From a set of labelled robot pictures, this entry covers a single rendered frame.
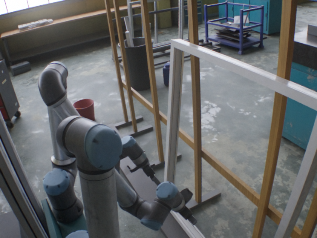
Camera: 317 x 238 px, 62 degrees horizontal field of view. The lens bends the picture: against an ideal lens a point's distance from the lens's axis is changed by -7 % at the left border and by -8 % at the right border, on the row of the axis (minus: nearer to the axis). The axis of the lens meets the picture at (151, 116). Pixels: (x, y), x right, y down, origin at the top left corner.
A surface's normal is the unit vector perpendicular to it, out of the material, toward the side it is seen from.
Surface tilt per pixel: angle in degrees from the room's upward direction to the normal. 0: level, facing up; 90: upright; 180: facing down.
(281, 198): 0
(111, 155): 83
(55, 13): 90
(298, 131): 90
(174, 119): 90
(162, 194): 19
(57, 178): 5
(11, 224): 0
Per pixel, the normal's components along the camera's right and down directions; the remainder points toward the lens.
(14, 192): 0.45, 0.40
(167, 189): -0.30, -0.66
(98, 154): 0.77, 0.12
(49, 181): -0.10, -0.82
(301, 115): -0.89, 0.30
